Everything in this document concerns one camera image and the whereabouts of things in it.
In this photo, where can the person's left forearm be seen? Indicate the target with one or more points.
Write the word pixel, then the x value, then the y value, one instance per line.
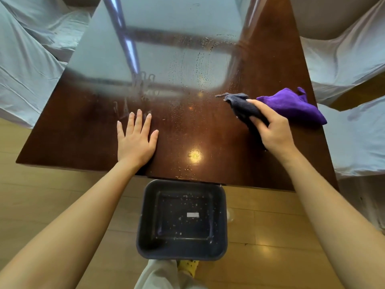
pixel 69 228

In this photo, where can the dark grey plastic tub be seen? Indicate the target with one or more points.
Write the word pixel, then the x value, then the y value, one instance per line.
pixel 182 221

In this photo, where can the person's white trouser leg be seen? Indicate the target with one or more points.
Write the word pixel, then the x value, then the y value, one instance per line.
pixel 164 276

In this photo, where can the person's yellow shoe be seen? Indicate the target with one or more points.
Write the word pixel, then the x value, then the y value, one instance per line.
pixel 188 266

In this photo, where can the person's right thumb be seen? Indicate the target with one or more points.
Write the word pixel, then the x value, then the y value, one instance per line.
pixel 258 121

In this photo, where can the purple microfibre cloth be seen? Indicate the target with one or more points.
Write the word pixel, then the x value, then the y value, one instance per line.
pixel 290 105

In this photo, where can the person's left middle finger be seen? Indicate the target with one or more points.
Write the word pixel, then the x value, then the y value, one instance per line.
pixel 138 121

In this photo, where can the person's left hand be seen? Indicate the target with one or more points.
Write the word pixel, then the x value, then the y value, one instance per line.
pixel 135 148

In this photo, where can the white furniture cover sheet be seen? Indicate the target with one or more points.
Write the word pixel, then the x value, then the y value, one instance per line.
pixel 346 51
pixel 358 141
pixel 27 63

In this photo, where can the person's left thumb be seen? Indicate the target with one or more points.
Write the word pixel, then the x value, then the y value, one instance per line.
pixel 153 140

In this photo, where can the person's left little finger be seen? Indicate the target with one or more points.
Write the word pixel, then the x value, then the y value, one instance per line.
pixel 120 131

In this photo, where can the person's right forearm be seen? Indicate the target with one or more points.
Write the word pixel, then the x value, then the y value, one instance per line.
pixel 334 219

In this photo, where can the person's right hand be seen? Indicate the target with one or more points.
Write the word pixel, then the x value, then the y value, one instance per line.
pixel 276 132

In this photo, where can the dark grey cleaning cloth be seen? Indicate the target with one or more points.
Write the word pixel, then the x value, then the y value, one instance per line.
pixel 242 106

